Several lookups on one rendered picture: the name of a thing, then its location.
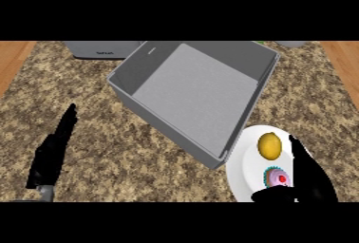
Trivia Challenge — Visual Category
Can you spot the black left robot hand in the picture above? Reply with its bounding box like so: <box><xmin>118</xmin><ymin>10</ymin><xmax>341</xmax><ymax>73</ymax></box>
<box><xmin>24</xmin><ymin>103</ymin><xmax>80</xmax><ymax>190</ymax></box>

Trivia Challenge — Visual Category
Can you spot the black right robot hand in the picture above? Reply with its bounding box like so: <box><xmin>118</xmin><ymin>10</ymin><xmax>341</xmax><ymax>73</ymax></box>
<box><xmin>250</xmin><ymin>134</ymin><xmax>340</xmax><ymax>203</ymax></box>

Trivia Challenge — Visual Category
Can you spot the pink frosted cupcake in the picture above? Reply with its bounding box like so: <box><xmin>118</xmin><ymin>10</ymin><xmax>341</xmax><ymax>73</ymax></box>
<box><xmin>263</xmin><ymin>165</ymin><xmax>294</xmax><ymax>190</ymax></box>

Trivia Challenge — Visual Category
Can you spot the white round plate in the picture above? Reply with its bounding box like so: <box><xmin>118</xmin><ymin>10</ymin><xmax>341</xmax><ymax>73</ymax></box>
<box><xmin>225</xmin><ymin>124</ymin><xmax>310</xmax><ymax>203</ymax></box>

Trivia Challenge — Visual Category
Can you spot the large grey open box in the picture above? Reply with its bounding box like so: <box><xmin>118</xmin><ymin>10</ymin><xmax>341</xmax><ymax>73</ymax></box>
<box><xmin>106</xmin><ymin>41</ymin><xmax>282</xmax><ymax>170</ymax></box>

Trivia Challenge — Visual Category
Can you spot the yellow lemon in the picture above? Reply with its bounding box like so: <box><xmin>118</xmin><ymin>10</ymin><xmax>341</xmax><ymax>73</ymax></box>
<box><xmin>257</xmin><ymin>132</ymin><xmax>284</xmax><ymax>160</ymax></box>

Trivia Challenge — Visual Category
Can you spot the grey appliance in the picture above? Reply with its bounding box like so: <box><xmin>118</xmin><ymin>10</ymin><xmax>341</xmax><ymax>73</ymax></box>
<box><xmin>64</xmin><ymin>41</ymin><xmax>148</xmax><ymax>60</ymax></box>

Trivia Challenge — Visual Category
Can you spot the pale grey round object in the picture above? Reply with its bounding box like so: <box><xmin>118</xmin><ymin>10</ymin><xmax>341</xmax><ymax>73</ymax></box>
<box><xmin>273</xmin><ymin>41</ymin><xmax>307</xmax><ymax>48</ymax></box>

